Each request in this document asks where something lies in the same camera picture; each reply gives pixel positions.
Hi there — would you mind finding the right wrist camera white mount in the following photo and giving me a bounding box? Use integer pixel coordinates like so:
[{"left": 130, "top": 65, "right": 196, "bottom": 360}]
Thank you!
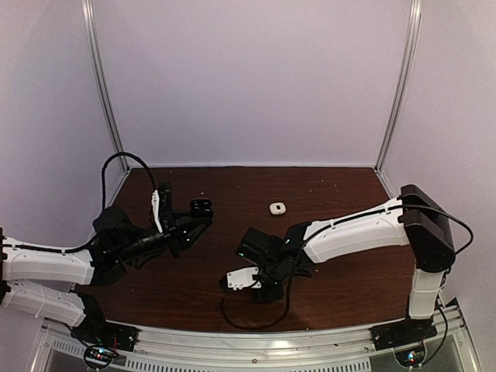
[{"left": 219, "top": 267, "right": 262, "bottom": 291}]

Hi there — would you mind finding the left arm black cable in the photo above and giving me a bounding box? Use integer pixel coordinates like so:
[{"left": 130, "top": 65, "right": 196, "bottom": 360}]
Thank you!
[{"left": 0, "top": 153, "right": 160, "bottom": 257}]

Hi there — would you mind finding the aluminium frame post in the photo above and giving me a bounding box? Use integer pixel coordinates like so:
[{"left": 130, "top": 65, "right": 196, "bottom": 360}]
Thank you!
[
  {"left": 374, "top": 0, "right": 422, "bottom": 174},
  {"left": 81, "top": 0, "right": 124, "bottom": 152}
]

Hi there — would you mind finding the left circuit board with leds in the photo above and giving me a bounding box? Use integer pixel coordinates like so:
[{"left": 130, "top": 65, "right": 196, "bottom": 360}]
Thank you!
[{"left": 83, "top": 345, "right": 119, "bottom": 369}]

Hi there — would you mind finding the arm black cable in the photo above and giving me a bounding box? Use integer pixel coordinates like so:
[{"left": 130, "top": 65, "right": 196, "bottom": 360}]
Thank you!
[
  {"left": 0, "top": 153, "right": 160, "bottom": 257},
  {"left": 220, "top": 270, "right": 294, "bottom": 330}
]

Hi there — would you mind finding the right circuit board with leds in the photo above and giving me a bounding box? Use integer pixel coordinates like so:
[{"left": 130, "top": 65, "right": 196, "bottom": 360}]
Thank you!
[{"left": 394, "top": 346, "right": 426, "bottom": 369}]

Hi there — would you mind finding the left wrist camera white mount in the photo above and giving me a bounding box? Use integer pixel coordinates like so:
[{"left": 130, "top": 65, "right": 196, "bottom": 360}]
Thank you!
[{"left": 151, "top": 181, "right": 172, "bottom": 233}]

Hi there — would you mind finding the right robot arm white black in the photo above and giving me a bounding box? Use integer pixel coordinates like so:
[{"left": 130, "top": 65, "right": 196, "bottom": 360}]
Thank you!
[{"left": 226, "top": 184, "right": 456, "bottom": 343}]

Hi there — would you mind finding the white earbud charging case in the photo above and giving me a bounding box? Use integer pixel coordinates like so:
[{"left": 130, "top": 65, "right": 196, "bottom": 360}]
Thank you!
[{"left": 269, "top": 201, "right": 287, "bottom": 215}]

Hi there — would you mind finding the circuit board with leds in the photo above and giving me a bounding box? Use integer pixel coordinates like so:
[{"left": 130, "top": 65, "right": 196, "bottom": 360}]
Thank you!
[
  {"left": 83, "top": 345, "right": 119, "bottom": 369},
  {"left": 394, "top": 346, "right": 426, "bottom": 369}
]

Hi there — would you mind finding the black round cap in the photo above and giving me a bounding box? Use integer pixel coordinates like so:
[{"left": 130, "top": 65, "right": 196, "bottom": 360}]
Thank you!
[{"left": 190, "top": 198, "right": 214, "bottom": 218}]

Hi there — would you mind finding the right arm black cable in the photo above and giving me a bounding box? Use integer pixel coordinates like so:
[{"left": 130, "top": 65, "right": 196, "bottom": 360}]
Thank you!
[{"left": 220, "top": 270, "right": 294, "bottom": 330}]

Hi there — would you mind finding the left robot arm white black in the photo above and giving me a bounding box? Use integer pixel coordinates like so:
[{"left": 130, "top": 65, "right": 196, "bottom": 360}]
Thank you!
[{"left": 1, "top": 199, "right": 214, "bottom": 344}]

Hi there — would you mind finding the right aluminium frame post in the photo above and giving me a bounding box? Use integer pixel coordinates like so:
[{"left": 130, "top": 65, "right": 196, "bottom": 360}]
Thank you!
[{"left": 374, "top": 0, "right": 422, "bottom": 174}]

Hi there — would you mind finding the left aluminium frame post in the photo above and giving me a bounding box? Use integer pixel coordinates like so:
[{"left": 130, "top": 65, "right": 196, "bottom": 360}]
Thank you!
[{"left": 81, "top": 0, "right": 124, "bottom": 152}]

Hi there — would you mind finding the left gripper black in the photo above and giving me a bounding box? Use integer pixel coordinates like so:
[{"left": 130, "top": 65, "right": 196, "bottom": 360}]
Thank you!
[{"left": 116, "top": 208, "right": 212, "bottom": 264}]

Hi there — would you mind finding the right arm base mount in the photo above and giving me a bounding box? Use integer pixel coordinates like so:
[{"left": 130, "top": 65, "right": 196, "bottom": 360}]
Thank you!
[{"left": 370, "top": 319, "right": 437, "bottom": 351}]

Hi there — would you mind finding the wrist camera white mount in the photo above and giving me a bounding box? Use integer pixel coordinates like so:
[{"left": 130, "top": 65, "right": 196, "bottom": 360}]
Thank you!
[
  {"left": 219, "top": 267, "right": 262, "bottom": 291},
  {"left": 151, "top": 181, "right": 172, "bottom": 233}
]

